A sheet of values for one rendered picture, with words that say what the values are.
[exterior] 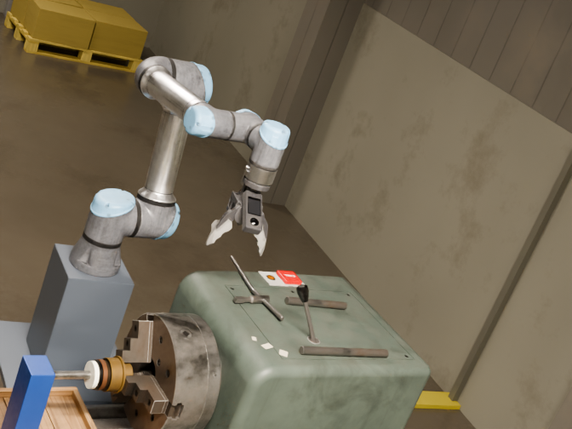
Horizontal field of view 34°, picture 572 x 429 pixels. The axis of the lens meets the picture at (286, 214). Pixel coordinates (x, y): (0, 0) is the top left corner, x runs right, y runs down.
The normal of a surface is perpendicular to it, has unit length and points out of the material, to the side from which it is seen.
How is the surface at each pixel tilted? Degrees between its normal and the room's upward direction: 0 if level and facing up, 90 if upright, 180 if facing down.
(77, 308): 90
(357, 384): 90
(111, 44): 90
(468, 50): 90
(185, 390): 66
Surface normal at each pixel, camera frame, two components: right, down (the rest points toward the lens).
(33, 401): 0.47, 0.48
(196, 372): 0.58, -0.18
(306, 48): -0.85, -0.13
